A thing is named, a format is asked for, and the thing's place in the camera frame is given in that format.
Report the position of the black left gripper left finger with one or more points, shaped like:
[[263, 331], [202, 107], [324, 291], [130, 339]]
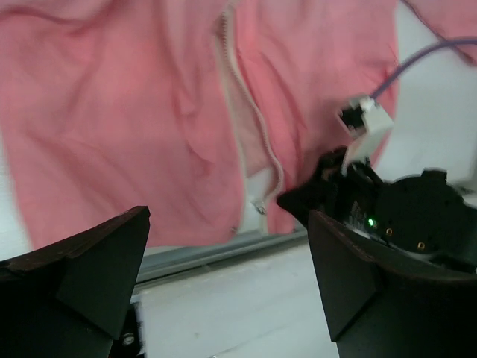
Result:
[[73, 298]]

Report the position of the aluminium table edge rail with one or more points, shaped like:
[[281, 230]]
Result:
[[164, 261]]

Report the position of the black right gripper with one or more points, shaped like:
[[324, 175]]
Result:
[[419, 215]]

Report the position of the pink hooded zip jacket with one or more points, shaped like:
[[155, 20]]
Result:
[[202, 111]]

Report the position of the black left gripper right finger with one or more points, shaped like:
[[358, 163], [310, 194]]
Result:
[[380, 303]]

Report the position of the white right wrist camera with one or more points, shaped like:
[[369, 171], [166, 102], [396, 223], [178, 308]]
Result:
[[368, 124]]

